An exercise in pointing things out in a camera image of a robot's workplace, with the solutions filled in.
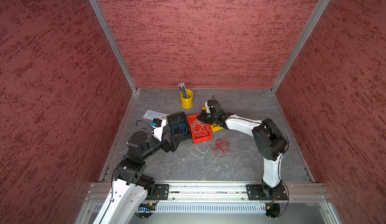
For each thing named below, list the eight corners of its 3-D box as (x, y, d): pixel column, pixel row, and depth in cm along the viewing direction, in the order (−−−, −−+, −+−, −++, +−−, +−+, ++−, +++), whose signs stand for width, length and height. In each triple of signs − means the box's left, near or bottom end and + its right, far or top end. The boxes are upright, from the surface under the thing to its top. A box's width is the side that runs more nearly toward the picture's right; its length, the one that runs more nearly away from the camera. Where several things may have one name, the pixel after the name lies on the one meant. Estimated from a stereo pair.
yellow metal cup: (180, 108, 110) (179, 99, 102) (181, 98, 116) (180, 89, 108) (193, 108, 110) (192, 99, 102) (193, 98, 116) (193, 89, 108)
